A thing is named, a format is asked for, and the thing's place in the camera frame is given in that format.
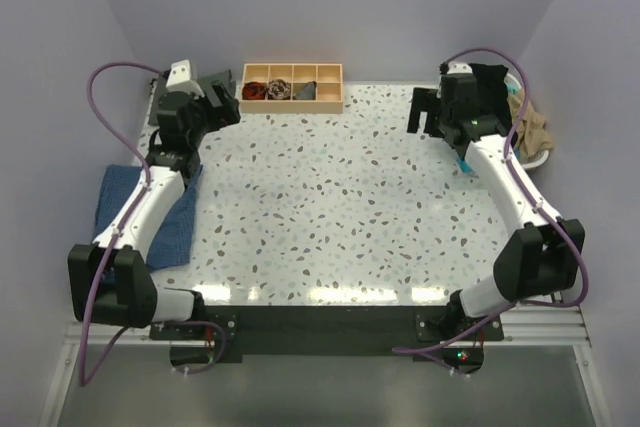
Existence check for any black t-shirt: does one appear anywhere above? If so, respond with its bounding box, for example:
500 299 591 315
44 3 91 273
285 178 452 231
469 63 512 132

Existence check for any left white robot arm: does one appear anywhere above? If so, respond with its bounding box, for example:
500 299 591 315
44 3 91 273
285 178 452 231
67 60 240 339

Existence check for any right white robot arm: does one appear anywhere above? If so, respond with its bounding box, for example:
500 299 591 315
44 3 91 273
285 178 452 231
407 71 585 340

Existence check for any folded grey-green t-shirt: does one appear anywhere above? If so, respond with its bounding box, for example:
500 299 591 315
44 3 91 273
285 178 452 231
147 70 236 127

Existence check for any red black small item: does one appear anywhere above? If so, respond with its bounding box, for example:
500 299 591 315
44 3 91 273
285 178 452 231
242 82 267 101

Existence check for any wooden compartment tray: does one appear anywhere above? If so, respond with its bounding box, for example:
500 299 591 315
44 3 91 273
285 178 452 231
239 63 344 114

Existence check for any brown patterned small item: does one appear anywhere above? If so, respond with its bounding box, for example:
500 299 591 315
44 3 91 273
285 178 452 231
266 78 291 101

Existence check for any teal t-shirt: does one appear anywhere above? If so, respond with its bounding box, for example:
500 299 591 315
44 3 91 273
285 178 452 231
456 80 521 174

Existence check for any tan t-shirt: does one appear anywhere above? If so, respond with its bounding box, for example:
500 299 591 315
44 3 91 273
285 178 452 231
516 101 554 161

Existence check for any white laundry basket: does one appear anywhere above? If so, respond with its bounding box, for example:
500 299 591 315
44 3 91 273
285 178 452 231
505 73 553 171

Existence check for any dark grey small item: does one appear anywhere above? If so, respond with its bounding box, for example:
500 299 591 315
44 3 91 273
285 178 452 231
292 81 317 101

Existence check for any folded blue t-shirt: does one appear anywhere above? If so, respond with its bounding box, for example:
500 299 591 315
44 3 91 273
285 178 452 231
92 164 203 272

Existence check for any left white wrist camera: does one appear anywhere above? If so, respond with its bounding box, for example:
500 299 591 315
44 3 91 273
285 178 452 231
166 59 196 92

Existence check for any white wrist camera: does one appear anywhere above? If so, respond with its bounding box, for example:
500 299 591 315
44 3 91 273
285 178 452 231
439 61 473 78
166 59 196 92

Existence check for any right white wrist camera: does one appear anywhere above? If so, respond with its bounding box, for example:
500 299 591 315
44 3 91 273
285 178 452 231
439 61 473 78

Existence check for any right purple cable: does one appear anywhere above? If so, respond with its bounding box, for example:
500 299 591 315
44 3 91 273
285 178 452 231
392 48 591 378

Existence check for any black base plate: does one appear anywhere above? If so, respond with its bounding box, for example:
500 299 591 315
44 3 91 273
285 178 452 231
150 305 479 367

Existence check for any aluminium rail frame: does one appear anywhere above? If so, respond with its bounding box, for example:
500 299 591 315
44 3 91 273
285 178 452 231
40 306 609 426

